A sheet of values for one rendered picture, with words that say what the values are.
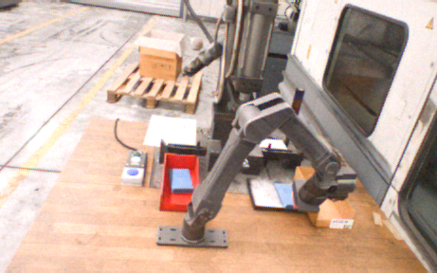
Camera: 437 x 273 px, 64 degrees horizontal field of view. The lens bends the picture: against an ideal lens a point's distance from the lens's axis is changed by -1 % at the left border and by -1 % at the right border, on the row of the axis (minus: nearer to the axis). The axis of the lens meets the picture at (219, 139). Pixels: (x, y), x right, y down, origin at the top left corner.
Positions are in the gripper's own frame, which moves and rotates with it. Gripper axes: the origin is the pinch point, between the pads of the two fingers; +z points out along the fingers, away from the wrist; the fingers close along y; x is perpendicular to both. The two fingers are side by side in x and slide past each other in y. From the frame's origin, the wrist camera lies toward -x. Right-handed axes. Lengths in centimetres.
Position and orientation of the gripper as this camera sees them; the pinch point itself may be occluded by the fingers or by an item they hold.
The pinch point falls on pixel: (296, 206)
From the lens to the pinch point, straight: 117.5
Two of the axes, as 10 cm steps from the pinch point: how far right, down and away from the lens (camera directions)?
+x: -9.8, -0.8, -1.8
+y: -0.3, -8.4, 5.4
